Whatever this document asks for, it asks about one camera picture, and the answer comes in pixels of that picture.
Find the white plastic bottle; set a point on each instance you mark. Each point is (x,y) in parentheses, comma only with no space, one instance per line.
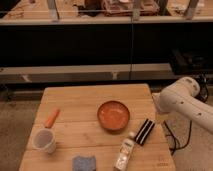
(125,152)

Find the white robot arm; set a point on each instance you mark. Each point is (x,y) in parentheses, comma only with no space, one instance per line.
(181,97)

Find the blue sponge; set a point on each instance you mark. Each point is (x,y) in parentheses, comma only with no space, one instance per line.
(81,163)

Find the wooden table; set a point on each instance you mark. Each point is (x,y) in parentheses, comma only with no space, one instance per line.
(77,130)

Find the black equipment box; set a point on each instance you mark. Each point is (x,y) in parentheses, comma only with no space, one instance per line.
(191,62)

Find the white plastic cup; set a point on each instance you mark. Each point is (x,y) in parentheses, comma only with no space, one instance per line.
(44,140)

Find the orange ceramic bowl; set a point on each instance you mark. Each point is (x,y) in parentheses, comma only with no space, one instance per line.
(113,115)

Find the black white striped box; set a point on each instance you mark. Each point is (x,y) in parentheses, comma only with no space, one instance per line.
(144,131)

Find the orange carrot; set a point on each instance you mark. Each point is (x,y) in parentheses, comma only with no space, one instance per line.
(51,119)

